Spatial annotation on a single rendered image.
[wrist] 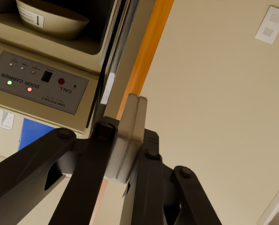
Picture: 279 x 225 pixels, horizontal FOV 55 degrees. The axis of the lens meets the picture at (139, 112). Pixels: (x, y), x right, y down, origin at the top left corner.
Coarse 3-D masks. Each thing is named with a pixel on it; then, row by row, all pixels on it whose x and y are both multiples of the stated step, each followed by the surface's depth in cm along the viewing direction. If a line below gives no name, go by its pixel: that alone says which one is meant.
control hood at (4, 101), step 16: (0, 48) 58; (16, 48) 60; (48, 64) 59; (64, 64) 61; (96, 80) 59; (0, 96) 54; (16, 96) 55; (16, 112) 54; (32, 112) 54; (48, 112) 55; (64, 112) 56; (80, 112) 56; (80, 128) 55
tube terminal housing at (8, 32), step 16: (0, 16) 63; (16, 16) 69; (0, 32) 60; (16, 32) 59; (32, 32) 61; (80, 32) 79; (32, 48) 60; (48, 48) 60; (64, 48) 60; (80, 48) 62; (96, 48) 68; (80, 64) 61; (96, 64) 61; (0, 128) 69; (16, 128) 68; (0, 144) 70; (16, 144) 70
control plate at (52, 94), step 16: (0, 64) 56; (16, 64) 57; (32, 64) 58; (0, 80) 55; (16, 80) 56; (32, 80) 57; (80, 80) 59; (32, 96) 55; (48, 96) 56; (64, 96) 57; (80, 96) 57
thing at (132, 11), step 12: (132, 0) 26; (132, 12) 26; (120, 24) 36; (132, 24) 27; (120, 36) 27; (120, 48) 28; (108, 60) 40; (120, 60) 28; (108, 84) 29; (108, 96) 30; (96, 120) 31
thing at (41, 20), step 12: (24, 0) 67; (36, 0) 71; (24, 12) 61; (36, 12) 59; (48, 12) 59; (60, 12) 74; (72, 12) 74; (24, 24) 63; (36, 24) 61; (48, 24) 61; (60, 24) 61; (72, 24) 63; (84, 24) 66; (60, 36) 64; (72, 36) 66
